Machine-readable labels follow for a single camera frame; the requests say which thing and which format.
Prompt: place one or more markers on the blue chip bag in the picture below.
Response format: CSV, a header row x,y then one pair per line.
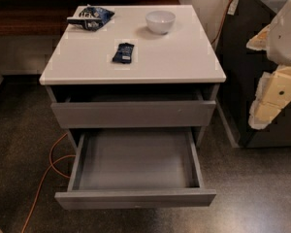
x,y
91,18

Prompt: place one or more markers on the white paper tag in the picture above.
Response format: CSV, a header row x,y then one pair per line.
x,y
232,7

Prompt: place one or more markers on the grey upper drawer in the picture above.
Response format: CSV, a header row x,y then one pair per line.
x,y
129,114

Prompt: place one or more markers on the grey open middle drawer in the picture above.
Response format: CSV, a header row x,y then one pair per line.
x,y
136,168

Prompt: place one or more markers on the dark grey side cabinet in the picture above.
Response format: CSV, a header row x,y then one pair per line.
x,y
243,69

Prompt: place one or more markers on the blue rxbar blueberry wrapper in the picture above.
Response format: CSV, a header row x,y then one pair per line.
x,y
124,53

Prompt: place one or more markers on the white top drawer cabinet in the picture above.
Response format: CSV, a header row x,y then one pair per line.
x,y
178,65

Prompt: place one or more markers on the white bowl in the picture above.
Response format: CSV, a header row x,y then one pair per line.
x,y
160,22

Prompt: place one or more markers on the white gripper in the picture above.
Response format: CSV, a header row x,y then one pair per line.
x,y
285,39

